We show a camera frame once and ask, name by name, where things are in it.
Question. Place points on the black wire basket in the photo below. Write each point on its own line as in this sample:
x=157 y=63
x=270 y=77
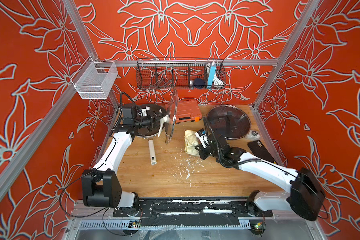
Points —
x=177 y=74

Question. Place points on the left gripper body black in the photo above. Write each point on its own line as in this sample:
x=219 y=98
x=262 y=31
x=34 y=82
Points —
x=147 y=121

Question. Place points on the black frying pan with lid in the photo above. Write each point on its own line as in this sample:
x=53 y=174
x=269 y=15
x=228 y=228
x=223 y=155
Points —
x=229 y=121

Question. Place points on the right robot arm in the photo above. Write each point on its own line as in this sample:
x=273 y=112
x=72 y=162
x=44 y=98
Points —
x=301 y=192

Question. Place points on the dark blue round object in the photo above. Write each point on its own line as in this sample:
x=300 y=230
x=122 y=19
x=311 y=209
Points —
x=199 y=83

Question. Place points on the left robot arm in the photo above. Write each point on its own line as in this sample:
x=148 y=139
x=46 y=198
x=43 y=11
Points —
x=100 y=186

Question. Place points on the glass lid with white handle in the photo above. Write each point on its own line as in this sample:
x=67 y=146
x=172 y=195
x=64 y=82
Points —
x=168 y=122

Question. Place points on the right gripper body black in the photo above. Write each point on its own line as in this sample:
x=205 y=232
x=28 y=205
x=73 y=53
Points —
x=208 y=151

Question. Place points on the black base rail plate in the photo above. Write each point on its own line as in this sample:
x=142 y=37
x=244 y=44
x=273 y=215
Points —
x=192 y=212

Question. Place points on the orange plastic tool case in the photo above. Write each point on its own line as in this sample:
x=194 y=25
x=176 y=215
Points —
x=188 y=111

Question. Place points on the cream yellow cloth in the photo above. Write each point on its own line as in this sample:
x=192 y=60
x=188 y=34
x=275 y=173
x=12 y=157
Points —
x=191 y=141

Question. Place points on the crumpled clear plastic wrapper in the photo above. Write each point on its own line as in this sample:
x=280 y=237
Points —
x=253 y=135

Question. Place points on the light blue box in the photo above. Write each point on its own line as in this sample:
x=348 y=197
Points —
x=211 y=75

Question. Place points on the white mesh basket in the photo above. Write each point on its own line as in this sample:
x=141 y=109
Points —
x=95 y=83

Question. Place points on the dark pan with white handle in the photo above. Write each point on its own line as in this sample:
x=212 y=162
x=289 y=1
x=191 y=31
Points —
x=151 y=141

